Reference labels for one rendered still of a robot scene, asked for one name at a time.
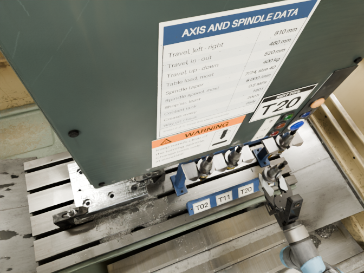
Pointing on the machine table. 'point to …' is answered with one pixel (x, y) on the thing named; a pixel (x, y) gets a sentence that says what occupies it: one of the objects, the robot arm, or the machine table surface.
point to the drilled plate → (124, 192)
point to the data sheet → (223, 62)
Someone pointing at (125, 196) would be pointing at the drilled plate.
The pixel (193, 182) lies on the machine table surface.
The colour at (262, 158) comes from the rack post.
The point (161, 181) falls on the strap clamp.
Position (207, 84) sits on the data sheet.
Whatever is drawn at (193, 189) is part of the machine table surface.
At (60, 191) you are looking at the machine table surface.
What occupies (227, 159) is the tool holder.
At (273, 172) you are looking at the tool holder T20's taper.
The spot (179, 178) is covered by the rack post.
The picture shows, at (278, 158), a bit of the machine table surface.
